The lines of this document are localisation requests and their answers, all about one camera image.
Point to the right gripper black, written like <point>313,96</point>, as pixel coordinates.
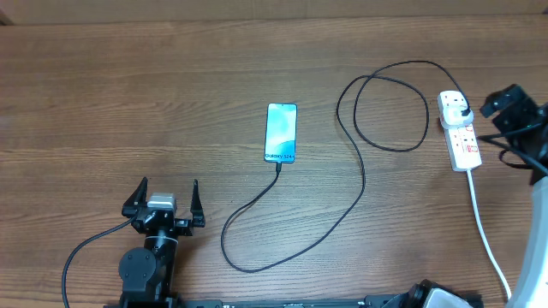
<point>517,109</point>

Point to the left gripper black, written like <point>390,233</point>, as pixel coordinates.
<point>185,227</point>

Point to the white power strip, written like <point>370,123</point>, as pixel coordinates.
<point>461,143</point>

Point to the Samsung Galaxy smartphone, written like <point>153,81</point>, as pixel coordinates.
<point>280,133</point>

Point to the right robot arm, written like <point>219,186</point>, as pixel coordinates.
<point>531,288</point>

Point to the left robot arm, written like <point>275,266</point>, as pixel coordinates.
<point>147,271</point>

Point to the white charger plug adapter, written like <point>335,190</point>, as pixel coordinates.
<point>452,117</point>

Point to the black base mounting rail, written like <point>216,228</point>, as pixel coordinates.
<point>370,301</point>

